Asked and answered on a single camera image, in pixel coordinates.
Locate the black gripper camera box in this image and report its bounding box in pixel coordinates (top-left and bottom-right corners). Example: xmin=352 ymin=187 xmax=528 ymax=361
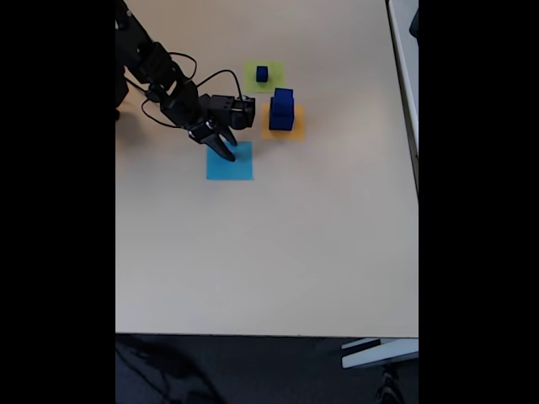
xmin=229 ymin=95 xmax=257 ymax=130

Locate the green paper square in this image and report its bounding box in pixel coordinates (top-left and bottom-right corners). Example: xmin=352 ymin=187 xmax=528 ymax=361
xmin=243 ymin=61 xmax=286 ymax=94

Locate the blue paper square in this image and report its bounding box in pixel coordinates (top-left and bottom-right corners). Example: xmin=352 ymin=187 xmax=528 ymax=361
xmin=205 ymin=141 xmax=254 ymax=182

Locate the white table foot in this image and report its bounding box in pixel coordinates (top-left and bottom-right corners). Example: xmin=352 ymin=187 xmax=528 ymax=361
xmin=340 ymin=337 xmax=419 ymax=370

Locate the orange paper square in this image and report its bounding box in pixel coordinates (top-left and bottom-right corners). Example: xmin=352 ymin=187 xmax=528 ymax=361
xmin=259 ymin=103 xmax=305 ymax=142

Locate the white adjacent table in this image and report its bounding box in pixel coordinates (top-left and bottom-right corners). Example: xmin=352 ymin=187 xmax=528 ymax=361
xmin=386 ymin=0 xmax=419 ymax=197

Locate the largest blue cube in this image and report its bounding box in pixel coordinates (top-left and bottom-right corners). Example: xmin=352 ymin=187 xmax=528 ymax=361
xmin=269 ymin=97 xmax=295 ymax=131

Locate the large blue cube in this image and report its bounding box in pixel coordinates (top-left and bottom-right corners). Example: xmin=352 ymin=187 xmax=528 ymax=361
xmin=273 ymin=87 xmax=295 ymax=117

